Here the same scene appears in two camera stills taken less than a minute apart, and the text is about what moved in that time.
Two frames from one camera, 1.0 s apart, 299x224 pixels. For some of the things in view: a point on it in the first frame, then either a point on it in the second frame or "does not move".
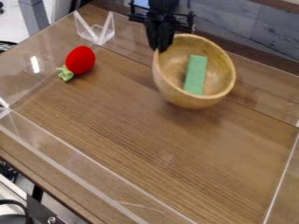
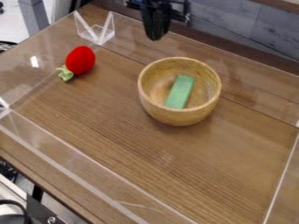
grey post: [34, 15] does not move
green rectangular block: [195, 74] -> [181, 91]
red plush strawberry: [79, 60] does not move
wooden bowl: [194, 71] -> [155, 83]
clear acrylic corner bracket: [96, 33] does not move
